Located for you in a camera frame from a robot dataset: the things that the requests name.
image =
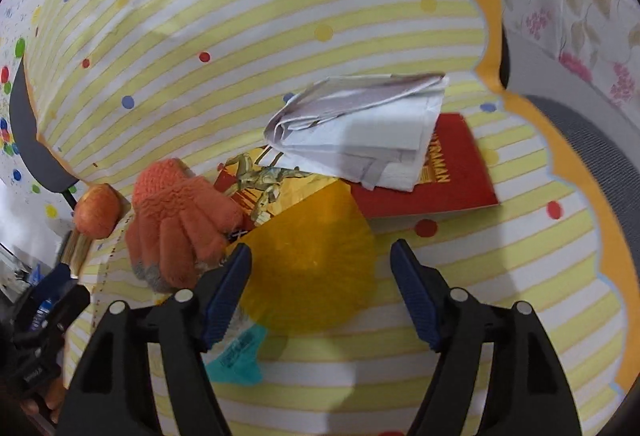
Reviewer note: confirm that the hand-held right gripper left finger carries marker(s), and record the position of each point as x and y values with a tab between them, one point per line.
227	296

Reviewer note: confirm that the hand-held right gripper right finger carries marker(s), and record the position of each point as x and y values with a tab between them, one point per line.
415	296

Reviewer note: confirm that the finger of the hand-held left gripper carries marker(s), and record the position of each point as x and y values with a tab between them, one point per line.
60	311

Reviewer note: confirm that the teal plastic packet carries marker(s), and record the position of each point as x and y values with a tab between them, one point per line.
240	356

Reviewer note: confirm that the orange translucent plastic disc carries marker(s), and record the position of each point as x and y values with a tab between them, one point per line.
310	266

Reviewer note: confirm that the orange knitted glove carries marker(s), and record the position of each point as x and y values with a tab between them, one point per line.
175	211

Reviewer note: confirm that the gold toy figure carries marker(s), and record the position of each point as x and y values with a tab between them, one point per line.
260	188

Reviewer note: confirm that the red paper envelope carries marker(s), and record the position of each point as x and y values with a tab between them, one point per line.
460	176

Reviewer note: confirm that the white paper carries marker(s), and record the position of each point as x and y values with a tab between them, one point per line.
350	130

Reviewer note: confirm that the person's left hand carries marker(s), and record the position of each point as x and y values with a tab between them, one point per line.
47	401

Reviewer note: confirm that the red apple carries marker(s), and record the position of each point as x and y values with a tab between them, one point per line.
95	211

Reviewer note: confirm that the balloon print plastic sheet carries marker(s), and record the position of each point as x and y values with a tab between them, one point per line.
10	125

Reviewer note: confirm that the yellow striped dotted sheet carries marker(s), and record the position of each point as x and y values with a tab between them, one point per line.
250	40

